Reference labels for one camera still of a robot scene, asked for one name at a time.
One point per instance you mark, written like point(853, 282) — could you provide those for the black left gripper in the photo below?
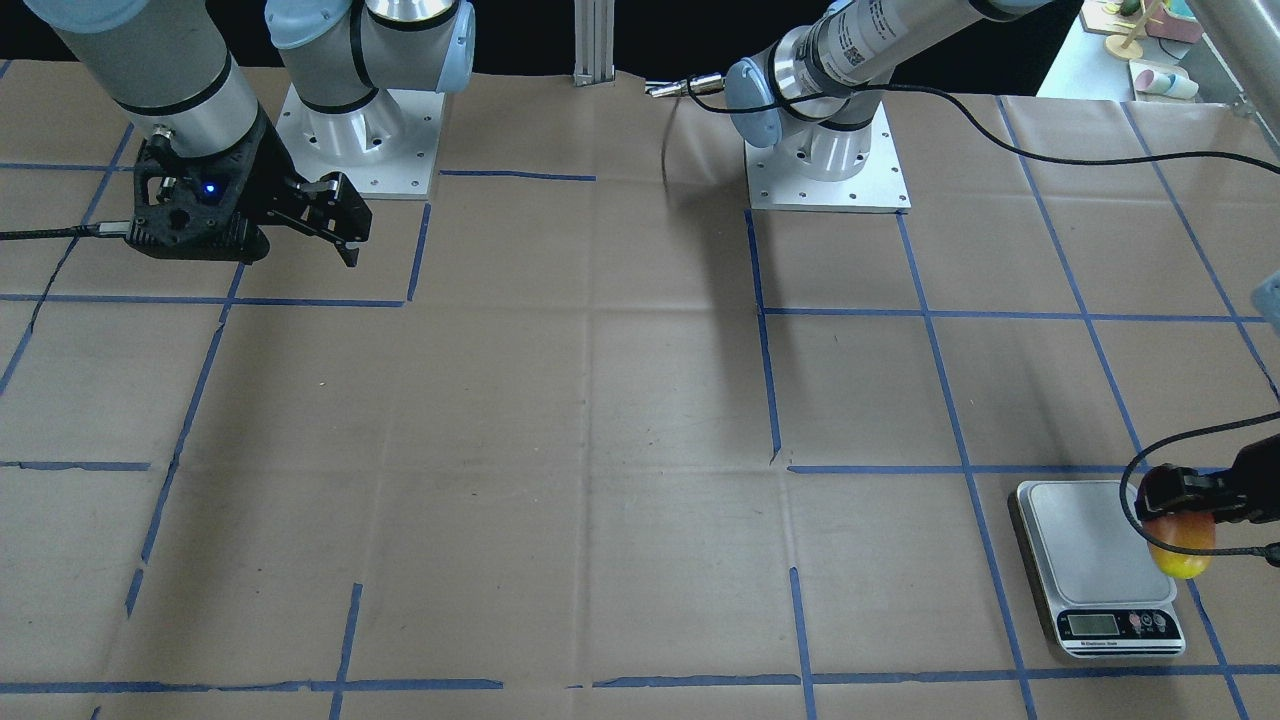
point(1182, 493)

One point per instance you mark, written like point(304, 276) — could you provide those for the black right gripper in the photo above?
point(268, 183)

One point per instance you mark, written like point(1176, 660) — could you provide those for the red yellow mango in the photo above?
point(1193, 530)

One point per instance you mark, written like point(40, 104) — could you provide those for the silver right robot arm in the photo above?
point(166, 63)

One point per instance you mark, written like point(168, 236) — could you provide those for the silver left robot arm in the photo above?
point(824, 82)

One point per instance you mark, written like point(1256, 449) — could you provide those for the silver digital kitchen scale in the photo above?
point(1099, 594)

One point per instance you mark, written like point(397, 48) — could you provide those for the brown paper table cover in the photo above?
point(584, 435)

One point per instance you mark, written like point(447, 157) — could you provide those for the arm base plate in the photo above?
point(830, 169)
point(386, 149)

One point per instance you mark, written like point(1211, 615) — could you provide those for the aluminium frame post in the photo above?
point(594, 41)

